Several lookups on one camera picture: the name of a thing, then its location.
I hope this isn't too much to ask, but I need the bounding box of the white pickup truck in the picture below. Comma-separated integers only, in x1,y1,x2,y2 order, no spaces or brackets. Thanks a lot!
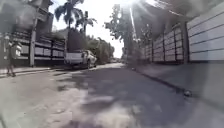
63,49,98,70

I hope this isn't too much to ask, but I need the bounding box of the grey building with balcony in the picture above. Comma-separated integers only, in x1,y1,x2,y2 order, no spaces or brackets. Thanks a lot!
0,0,55,38

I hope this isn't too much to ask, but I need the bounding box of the narrow kerbside pavement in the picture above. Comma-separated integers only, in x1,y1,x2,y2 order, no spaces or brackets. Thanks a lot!
0,65,65,79

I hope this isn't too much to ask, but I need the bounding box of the white slatted panel fence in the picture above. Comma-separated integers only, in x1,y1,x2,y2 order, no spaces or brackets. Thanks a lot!
138,1,224,65

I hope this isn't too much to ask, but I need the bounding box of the grey asphalt road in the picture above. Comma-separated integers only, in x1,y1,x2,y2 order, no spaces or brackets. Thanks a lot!
0,62,224,128

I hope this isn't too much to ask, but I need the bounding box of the large leafy tree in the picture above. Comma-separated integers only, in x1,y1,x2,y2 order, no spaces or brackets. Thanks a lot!
103,2,154,65

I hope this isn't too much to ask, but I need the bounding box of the tall palm tree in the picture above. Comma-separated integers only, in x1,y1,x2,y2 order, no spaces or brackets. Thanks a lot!
75,10,98,35
54,0,85,53

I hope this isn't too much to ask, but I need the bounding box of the row of trees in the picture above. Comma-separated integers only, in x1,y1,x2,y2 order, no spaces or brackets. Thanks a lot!
66,28,116,65

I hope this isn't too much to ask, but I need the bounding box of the grey pole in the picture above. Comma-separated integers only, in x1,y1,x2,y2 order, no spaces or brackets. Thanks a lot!
28,16,40,68

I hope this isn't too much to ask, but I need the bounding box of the grey concrete pavement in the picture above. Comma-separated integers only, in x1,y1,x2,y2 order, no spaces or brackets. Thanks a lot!
131,61,224,112

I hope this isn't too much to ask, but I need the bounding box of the person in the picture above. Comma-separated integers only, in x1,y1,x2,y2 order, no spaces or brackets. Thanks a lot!
3,34,22,78

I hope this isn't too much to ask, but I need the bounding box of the dark fence with pale panels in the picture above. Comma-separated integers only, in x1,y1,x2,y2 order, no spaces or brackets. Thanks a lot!
0,31,67,68

